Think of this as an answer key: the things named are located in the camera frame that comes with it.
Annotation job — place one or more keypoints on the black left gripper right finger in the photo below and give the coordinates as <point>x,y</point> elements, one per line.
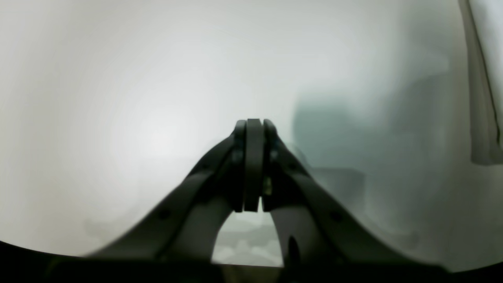
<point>313,228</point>

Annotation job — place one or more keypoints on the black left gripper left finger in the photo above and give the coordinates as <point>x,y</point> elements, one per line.
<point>185,224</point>

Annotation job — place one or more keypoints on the grey plastic bin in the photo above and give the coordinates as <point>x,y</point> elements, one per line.
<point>484,129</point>

